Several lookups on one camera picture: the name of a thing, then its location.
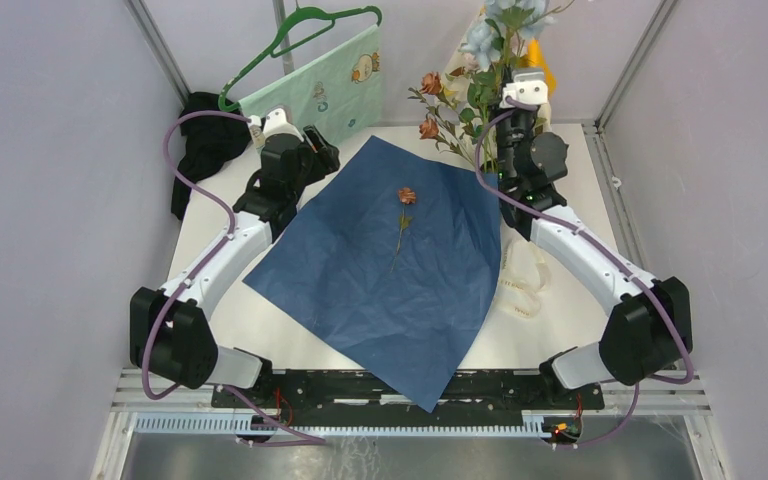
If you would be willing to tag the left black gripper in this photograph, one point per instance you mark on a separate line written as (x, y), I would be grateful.
(326, 160)

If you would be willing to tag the flower bunch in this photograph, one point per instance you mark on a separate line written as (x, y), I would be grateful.
(504, 36)

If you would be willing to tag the orange flower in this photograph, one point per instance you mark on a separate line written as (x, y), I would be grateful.
(452, 125)

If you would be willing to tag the cream ribbon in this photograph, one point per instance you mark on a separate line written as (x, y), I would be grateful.
(524, 275)

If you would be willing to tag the small rust rose stem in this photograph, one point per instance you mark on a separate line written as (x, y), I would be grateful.
(407, 197)

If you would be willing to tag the blue wrapping paper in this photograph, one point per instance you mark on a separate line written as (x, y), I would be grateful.
(330, 270)

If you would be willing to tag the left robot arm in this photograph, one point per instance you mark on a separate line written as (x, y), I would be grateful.
(170, 335)

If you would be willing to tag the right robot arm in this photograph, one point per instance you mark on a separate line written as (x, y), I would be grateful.
(648, 319)

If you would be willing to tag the black cloth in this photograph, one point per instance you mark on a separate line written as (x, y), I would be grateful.
(211, 142)

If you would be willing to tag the green cartoon cloth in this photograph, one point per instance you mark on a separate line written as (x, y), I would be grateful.
(340, 93)

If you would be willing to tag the green clothes hanger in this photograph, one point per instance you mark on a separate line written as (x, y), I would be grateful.
(280, 45)

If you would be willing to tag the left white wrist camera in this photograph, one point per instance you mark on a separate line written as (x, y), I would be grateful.
(274, 122)

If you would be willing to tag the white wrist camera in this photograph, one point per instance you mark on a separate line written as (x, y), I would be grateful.
(525, 88)
(274, 122)

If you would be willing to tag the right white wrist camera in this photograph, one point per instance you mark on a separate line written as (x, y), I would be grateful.
(525, 88)

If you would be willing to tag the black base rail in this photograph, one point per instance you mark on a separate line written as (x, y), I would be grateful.
(356, 398)

